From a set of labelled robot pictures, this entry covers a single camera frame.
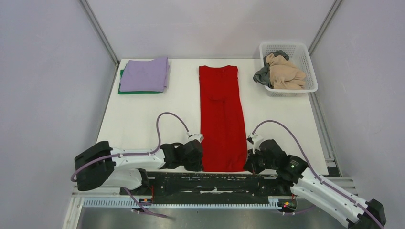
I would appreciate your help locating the red t shirt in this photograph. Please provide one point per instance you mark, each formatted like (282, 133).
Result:
(222, 120)

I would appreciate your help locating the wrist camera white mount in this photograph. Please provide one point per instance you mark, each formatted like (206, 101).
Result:
(198, 137)
(255, 140)

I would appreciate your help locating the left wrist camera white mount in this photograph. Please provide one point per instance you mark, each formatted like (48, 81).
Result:
(198, 137)

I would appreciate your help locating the grey t shirt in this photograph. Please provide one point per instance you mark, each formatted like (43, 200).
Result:
(263, 75)

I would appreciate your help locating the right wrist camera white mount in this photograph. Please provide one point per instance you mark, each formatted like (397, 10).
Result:
(255, 140)

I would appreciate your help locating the folded purple t shirt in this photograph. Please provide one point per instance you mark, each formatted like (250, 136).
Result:
(129, 75)

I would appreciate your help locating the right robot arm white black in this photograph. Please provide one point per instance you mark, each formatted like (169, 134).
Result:
(294, 176)

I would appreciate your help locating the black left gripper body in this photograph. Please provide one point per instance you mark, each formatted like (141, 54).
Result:
(193, 164)

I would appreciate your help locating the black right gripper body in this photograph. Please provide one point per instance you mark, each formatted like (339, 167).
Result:
(258, 162)

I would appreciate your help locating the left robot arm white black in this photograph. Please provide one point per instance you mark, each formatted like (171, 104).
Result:
(104, 166)

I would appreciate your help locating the beige t shirt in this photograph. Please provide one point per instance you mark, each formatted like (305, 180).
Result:
(284, 74)

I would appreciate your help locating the folded green t shirt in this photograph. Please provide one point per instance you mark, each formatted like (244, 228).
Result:
(145, 77)

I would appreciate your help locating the white plastic basket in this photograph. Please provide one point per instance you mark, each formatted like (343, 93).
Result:
(298, 55)

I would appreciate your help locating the white slotted cable duct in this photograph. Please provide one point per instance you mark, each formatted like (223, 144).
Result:
(127, 202)

